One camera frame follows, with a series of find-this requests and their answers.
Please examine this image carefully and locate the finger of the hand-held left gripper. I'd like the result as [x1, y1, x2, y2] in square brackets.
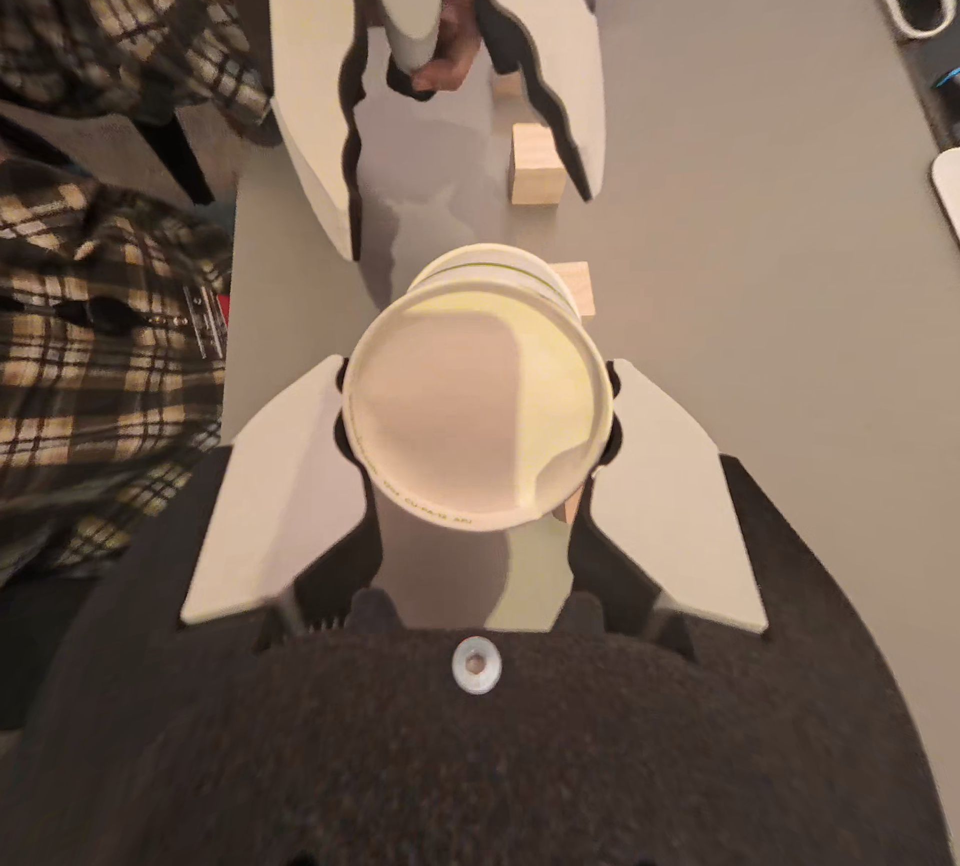
[474, 0, 606, 202]
[266, 0, 366, 262]

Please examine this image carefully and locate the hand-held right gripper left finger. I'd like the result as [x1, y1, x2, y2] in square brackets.
[180, 355, 385, 631]

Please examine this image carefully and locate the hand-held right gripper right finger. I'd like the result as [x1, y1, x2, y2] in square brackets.
[566, 358, 770, 638]

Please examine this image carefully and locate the white paper cup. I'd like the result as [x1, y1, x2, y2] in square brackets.
[341, 244, 615, 532]

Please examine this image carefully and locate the person's left hand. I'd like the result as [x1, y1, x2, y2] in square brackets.
[411, 0, 483, 95]

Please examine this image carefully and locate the black office chair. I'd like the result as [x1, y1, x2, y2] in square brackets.
[135, 107, 217, 207]

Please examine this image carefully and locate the black and red tag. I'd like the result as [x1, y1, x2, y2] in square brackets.
[182, 283, 231, 362]

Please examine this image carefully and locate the black round clip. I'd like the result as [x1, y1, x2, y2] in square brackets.
[56, 296, 144, 335]

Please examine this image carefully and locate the white document stand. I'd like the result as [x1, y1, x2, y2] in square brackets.
[930, 146, 960, 245]

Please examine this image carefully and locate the white cable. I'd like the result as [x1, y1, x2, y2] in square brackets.
[873, 0, 960, 41]

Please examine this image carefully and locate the black table cable channel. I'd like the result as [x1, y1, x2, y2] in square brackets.
[836, 0, 960, 147]

